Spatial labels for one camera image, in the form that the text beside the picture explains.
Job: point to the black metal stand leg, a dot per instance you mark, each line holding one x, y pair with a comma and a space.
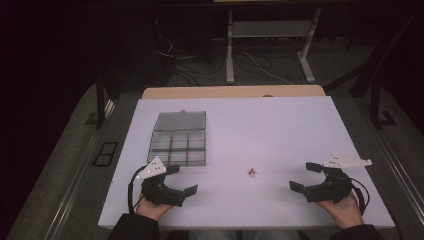
100, 103
376, 103

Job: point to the small red and white part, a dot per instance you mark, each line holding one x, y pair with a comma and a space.
252, 172

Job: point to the person's left hand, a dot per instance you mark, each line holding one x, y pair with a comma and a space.
151, 210

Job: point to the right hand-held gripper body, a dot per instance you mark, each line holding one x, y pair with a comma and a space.
333, 188

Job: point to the metal floor rail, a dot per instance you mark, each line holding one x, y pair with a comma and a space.
76, 180
396, 166

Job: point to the clear plastic compartment box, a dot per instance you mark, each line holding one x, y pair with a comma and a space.
178, 140

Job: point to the white metal stand frame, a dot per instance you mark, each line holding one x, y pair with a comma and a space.
270, 29

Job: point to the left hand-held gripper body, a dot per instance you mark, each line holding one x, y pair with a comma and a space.
160, 191

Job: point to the person's right hand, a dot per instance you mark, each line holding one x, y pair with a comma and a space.
343, 211

